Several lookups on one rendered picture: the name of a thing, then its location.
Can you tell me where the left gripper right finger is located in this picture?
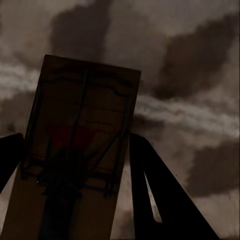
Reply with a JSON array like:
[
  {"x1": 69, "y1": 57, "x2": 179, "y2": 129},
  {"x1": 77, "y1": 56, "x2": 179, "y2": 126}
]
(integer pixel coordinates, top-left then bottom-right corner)
[{"x1": 129, "y1": 133, "x2": 220, "y2": 240}]

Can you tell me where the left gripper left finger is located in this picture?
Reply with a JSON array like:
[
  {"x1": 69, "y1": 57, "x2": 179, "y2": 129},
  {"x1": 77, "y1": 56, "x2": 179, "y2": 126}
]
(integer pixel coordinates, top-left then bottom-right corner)
[{"x1": 0, "y1": 133, "x2": 24, "y2": 193}]

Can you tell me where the mousetrap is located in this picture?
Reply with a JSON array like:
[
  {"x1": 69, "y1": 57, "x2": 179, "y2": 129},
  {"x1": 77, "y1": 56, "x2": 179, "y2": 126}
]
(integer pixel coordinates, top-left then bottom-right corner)
[{"x1": 0, "y1": 54, "x2": 141, "y2": 240}]

